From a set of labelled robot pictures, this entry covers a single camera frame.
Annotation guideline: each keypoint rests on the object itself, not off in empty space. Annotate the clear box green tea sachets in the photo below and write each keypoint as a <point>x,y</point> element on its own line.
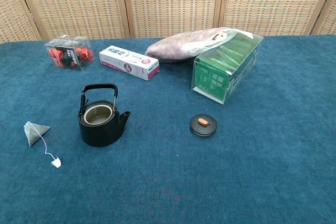
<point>210,77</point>

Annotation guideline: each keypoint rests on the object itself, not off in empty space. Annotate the plastic bag of pink food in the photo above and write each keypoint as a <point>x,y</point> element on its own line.
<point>173,48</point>

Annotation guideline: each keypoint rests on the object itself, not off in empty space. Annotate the black teapot lid orange knob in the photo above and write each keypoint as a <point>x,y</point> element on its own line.
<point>207,129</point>

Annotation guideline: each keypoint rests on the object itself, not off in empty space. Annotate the white toothpaste box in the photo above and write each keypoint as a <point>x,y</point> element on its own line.
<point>126,64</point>

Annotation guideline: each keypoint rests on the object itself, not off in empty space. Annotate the blue table cloth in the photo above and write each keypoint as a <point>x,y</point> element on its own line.
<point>168,182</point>

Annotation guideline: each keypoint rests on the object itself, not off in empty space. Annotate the woven wicker folding screen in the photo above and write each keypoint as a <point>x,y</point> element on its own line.
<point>170,3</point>

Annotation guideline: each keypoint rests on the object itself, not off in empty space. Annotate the clear box red black items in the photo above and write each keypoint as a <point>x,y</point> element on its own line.
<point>68,53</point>

